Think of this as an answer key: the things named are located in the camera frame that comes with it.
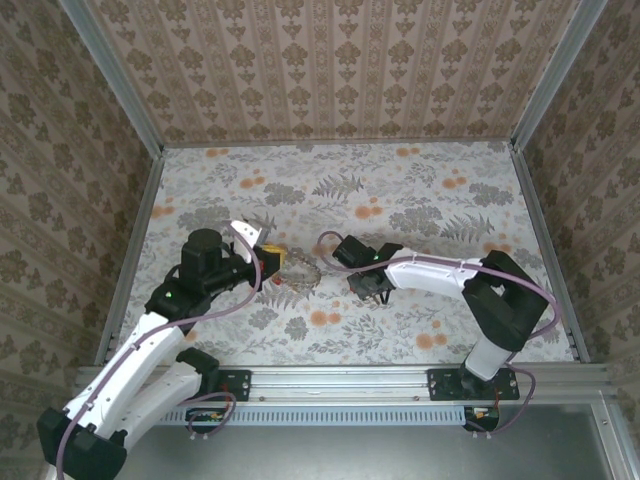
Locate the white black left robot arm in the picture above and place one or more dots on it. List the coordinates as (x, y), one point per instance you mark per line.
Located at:
(135, 360)

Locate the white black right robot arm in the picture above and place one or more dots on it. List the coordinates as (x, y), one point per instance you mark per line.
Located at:
(430, 275)

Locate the floral patterned table mat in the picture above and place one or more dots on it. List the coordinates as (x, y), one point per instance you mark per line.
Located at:
(400, 210)

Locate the aluminium side rail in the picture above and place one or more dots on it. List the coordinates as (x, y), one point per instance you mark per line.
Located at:
(132, 250)
(552, 250)

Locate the aluminium front rail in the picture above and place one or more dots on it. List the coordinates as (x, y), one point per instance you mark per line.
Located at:
(340, 382)

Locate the aluminium frame post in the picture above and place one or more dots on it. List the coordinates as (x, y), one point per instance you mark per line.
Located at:
(115, 85)
(555, 80)

